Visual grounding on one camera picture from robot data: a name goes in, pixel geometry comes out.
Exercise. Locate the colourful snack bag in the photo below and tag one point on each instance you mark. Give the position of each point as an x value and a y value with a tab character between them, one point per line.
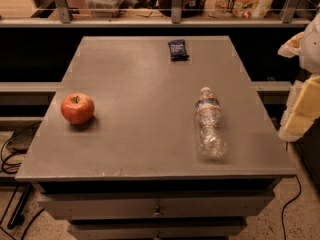
243	9

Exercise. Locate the red apple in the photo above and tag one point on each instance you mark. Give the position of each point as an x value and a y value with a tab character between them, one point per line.
77	108

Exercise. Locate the dark blue snack packet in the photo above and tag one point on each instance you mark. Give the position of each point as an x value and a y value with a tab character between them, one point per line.
178	50

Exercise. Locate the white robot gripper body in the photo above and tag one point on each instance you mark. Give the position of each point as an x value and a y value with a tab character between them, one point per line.
310	49

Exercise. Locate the grey drawer cabinet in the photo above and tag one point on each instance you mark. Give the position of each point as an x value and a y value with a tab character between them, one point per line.
134	170

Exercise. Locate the grey metal shelf rail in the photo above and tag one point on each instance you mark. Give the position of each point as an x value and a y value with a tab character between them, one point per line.
144	14

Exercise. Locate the clear plastic water bottle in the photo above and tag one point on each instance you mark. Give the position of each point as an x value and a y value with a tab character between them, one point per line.
209	121

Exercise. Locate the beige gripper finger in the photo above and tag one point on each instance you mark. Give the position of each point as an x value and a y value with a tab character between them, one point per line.
302	109
291	48

